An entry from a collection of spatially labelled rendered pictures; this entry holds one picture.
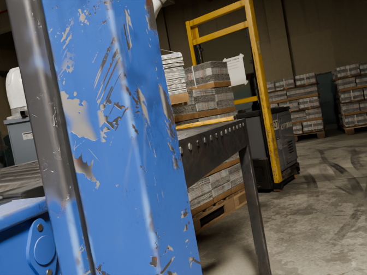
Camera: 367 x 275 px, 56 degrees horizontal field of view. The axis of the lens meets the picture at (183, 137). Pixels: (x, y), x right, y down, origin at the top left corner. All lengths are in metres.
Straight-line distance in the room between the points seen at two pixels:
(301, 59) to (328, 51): 0.62
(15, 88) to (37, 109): 1.73
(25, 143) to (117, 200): 1.73
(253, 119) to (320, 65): 5.44
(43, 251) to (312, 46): 8.66
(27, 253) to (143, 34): 0.22
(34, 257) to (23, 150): 1.61
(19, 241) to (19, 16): 0.20
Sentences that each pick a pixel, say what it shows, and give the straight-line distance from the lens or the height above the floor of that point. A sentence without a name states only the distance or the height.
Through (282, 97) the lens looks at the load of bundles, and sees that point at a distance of 7.22.
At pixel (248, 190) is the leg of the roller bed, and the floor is 0.47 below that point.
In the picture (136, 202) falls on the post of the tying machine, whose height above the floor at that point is 0.80.
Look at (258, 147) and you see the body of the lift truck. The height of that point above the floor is 0.43.
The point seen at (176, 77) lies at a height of 1.04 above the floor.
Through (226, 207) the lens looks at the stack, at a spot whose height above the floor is 0.06.
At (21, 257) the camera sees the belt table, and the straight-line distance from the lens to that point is 0.36.
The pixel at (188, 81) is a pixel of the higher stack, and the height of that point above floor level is 1.17.
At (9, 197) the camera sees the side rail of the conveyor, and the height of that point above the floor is 0.80.
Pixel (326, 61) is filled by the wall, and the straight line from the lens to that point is 8.84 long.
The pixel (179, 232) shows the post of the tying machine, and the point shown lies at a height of 0.76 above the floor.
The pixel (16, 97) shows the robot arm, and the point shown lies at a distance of 1.98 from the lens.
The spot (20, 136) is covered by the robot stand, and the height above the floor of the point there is 0.91.
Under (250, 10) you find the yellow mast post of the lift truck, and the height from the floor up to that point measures 1.72.
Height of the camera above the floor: 0.85
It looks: 3 degrees down
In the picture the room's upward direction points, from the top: 10 degrees counter-clockwise
